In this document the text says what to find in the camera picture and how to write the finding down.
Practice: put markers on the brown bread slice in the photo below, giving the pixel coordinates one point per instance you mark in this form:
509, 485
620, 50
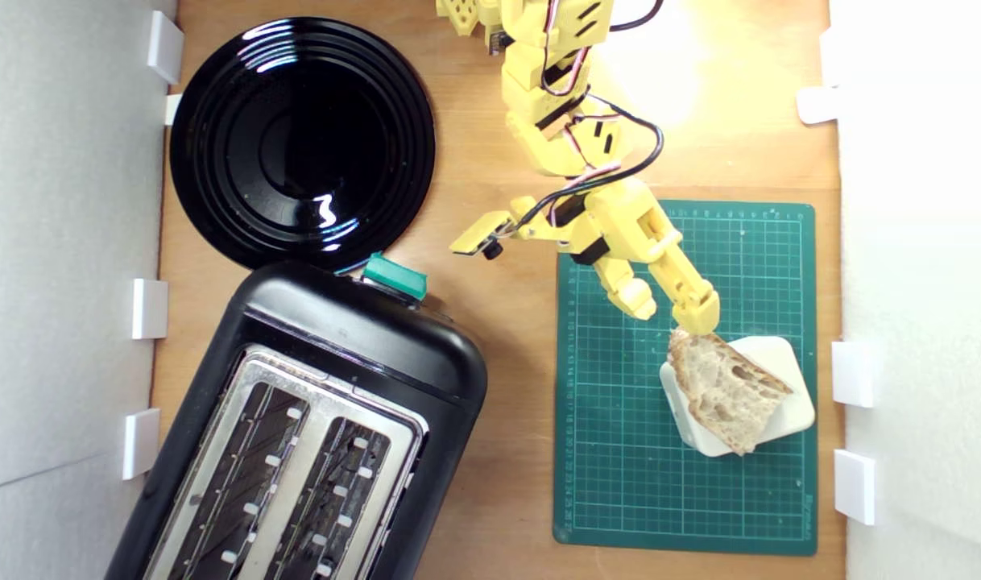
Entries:
720, 387

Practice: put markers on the white rounded block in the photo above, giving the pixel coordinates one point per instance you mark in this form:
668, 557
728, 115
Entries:
792, 415

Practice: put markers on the white wall clip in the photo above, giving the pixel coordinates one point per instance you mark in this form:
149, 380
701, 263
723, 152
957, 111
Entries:
150, 308
853, 373
831, 58
140, 443
817, 105
173, 109
854, 486
164, 44

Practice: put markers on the black two-slot toaster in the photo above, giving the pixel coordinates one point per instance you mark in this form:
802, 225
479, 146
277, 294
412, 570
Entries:
337, 338

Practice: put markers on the green cutting mat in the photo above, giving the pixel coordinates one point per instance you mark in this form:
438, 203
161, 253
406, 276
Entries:
619, 443

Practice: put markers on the yellow wrist camera mount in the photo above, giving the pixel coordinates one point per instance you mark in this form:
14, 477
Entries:
482, 229

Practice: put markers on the black round plate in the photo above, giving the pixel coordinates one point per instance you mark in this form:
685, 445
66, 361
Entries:
257, 145

